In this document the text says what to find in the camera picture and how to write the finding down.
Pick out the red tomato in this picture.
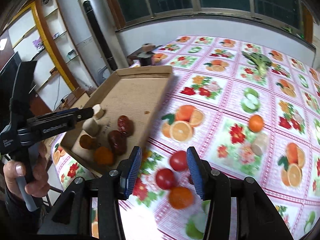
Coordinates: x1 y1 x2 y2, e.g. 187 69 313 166
155 168 176 190
170 150 188 172

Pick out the black monitor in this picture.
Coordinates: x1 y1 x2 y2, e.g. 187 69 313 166
0 51 22 85

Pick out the purple plush toy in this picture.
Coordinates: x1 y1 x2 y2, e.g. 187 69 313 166
32 36 45 50

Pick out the white floor air conditioner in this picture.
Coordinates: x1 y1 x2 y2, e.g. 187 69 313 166
78 0 118 72

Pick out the small orange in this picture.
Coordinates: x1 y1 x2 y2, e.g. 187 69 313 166
248 114 264 133
94 146 115 165
169 186 195 210
79 134 98 150

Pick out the white display shelf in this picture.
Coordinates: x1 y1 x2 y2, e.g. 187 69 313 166
7 0 98 93

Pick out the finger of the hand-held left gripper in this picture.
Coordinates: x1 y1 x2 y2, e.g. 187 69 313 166
72 107 95 122
37 107 80 118

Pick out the black holder with wooden top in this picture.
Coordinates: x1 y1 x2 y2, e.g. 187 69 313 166
136 43 157 67

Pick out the green leafy vegetable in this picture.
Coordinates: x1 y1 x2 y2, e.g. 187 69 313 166
241 51 273 77

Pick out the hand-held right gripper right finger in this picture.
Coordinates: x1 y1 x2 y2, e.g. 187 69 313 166
186 147 294 240

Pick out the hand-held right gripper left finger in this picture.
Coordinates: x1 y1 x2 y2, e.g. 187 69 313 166
37 146 143 240

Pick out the brown cardboard box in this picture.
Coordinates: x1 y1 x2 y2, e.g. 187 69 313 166
60 65 174 178

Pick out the brown wooden desk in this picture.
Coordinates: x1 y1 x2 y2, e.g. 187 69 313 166
29 85 94 113

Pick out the person's left hand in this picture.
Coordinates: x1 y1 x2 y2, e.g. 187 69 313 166
3 142 50 205

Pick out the pale yam chunk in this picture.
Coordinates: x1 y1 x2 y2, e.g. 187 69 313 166
82 118 101 138
92 104 105 119
251 132 270 155

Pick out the fruit print tablecloth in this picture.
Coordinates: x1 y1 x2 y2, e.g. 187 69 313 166
51 35 320 240

